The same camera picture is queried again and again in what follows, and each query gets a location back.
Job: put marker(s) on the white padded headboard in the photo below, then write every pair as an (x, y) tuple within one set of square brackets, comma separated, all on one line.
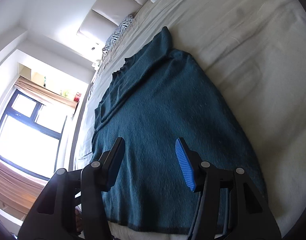
[(106, 15)]

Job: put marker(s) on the wooden roman blind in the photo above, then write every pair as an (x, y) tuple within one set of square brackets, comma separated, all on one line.
[(46, 96)]

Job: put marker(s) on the red object on shelf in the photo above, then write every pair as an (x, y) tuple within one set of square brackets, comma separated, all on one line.
[(77, 97)]

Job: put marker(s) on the beige bed sheet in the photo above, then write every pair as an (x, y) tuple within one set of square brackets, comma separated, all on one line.
[(254, 51)]

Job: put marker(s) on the person's left hand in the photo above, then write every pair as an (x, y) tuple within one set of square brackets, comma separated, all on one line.
[(78, 220)]

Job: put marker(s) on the teal knit sweater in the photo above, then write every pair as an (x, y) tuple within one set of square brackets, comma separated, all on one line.
[(159, 95)]

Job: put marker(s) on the zebra print pillow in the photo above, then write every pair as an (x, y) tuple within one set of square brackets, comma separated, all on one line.
[(117, 33)]

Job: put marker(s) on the dark framed window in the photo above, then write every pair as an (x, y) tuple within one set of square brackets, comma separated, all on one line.
[(30, 135)]

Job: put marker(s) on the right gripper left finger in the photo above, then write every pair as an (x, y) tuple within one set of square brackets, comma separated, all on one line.
[(110, 165)]

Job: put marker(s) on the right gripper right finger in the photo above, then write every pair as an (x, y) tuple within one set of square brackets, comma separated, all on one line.
[(190, 164)]

